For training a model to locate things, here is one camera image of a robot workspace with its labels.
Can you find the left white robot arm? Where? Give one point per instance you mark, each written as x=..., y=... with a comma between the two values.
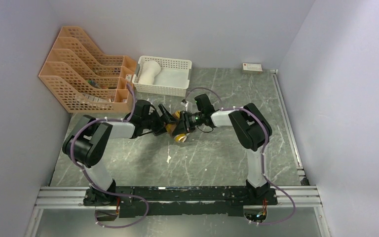
x=87, y=142

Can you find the cream white towel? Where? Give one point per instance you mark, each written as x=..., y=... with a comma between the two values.
x=149, y=71

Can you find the aluminium frame rail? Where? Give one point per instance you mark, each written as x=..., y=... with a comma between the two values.
x=291, y=199

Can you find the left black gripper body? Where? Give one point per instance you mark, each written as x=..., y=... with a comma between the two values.
x=154, y=122

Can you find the brown yellow towel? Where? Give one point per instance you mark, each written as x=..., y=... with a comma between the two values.
x=174, y=131

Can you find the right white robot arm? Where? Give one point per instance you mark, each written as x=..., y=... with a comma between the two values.
x=250, y=127

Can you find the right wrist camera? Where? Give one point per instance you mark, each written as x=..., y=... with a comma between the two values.
x=186, y=104

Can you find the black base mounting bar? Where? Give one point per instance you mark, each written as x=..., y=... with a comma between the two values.
x=192, y=200

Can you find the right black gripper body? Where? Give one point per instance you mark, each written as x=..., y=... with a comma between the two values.
x=190, y=121

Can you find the white plastic basket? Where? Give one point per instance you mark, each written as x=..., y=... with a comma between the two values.
x=173, y=79

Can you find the orange plastic file organizer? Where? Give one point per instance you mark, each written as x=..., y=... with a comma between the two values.
x=84, y=79

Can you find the small white red box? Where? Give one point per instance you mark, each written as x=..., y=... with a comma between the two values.
x=250, y=68

